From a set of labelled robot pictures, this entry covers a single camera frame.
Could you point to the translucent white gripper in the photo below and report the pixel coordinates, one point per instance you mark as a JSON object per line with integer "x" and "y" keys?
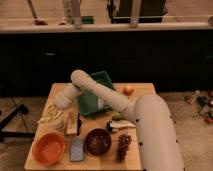
{"x": 54, "y": 117}

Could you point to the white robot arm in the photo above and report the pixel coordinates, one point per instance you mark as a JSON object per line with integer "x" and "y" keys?
{"x": 156, "y": 136}

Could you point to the green plastic tray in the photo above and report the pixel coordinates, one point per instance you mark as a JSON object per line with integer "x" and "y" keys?
{"x": 87, "y": 101}

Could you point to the black tripod stand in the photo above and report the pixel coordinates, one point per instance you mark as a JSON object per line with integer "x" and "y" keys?
{"x": 20, "y": 110}

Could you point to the white cloth in tray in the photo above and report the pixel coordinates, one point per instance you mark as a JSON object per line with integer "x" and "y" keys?
{"x": 100, "y": 104}

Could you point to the orange plastic bowl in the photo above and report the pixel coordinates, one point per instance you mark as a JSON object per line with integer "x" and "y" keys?
{"x": 49, "y": 149}

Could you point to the blue sponge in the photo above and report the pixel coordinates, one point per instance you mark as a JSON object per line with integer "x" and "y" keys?
{"x": 77, "y": 150}

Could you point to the dark brown bowl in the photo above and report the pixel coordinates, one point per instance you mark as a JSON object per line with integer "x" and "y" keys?
{"x": 98, "y": 142}

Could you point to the green chili pepper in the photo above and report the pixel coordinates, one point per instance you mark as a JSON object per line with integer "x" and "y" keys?
{"x": 118, "y": 118}

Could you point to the small orange fruit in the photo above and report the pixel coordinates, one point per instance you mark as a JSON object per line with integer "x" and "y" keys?
{"x": 128, "y": 90}

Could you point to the bunch of red grapes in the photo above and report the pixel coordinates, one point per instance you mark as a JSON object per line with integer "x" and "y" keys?
{"x": 123, "y": 147}

